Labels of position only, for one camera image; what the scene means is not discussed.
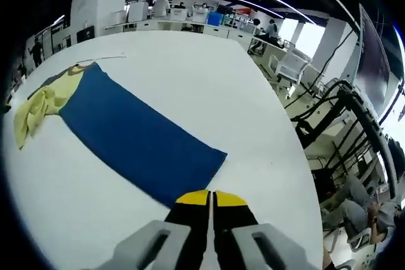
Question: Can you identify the white square pillar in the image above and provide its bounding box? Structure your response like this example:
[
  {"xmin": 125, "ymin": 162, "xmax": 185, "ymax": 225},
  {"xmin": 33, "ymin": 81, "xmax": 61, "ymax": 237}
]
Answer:
[
  {"xmin": 70, "ymin": 0, "xmax": 134, "ymax": 42},
  {"xmin": 311, "ymin": 16, "xmax": 360, "ymax": 78}
]

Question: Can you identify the white mesh office chair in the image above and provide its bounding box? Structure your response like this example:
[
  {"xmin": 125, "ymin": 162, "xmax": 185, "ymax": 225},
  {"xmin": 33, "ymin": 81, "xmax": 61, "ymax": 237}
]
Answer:
[{"xmin": 270, "ymin": 47, "xmax": 313, "ymax": 87}]

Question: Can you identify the blue plastic bin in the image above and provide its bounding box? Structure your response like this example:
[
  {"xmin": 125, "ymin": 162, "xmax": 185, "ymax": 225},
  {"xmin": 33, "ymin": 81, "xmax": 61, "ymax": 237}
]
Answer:
[{"xmin": 207, "ymin": 11, "xmax": 223, "ymax": 27}]

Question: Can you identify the white template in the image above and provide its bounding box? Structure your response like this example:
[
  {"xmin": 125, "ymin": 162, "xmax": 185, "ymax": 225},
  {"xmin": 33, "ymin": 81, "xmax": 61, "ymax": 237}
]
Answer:
[{"xmin": 77, "ymin": 54, "xmax": 127, "ymax": 62}]

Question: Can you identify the white cabinet row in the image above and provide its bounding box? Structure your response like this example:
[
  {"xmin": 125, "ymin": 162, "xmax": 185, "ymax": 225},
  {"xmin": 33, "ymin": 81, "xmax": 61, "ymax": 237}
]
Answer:
[{"xmin": 104, "ymin": 16, "xmax": 254, "ymax": 45}]

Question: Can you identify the yellow blue grey garment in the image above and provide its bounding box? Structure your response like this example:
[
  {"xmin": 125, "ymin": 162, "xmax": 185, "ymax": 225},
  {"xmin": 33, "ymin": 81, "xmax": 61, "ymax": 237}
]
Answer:
[{"xmin": 13, "ymin": 63, "xmax": 228, "ymax": 210}]

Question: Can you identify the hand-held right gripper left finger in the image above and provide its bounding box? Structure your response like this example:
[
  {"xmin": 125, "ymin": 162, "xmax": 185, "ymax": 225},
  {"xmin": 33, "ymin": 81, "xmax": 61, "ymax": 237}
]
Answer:
[{"xmin": 93, "ymin": 189, "xmax": 211, "ymax": 270}]

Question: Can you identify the black monitor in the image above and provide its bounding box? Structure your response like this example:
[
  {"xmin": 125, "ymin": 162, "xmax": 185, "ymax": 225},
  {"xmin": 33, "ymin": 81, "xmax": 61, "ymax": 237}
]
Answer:
[{"xmin": 76, "ymin": 25, "xmax": 96, "ymax": 44}]

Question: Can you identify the black metal frame rig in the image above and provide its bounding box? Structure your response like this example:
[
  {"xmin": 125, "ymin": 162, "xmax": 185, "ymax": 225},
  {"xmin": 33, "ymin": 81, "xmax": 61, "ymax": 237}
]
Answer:
[{"xmin": 289, "ymin": 78, "xmax": 400, "ymax": 203}]

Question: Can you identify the white boxy machine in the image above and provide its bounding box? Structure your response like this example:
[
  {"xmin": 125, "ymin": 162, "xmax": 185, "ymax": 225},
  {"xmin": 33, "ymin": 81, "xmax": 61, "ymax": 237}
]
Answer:
[{"xmin": 128, "ymin": 1, "xmax": 149, "ymax": 24}]

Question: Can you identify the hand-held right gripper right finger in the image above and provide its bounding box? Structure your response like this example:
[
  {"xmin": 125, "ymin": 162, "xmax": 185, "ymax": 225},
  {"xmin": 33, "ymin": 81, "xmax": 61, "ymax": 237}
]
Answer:
[{"xmin": 212, "ymin": 190, "xmax": 319, "ymax": 270}]

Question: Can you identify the large dark screen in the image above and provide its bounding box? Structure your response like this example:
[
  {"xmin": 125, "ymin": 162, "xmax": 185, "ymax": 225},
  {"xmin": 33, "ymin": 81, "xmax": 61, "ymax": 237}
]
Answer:
[{"xmin": 356, "ymin": 3, "xmax": 392, "ymax": 118}]

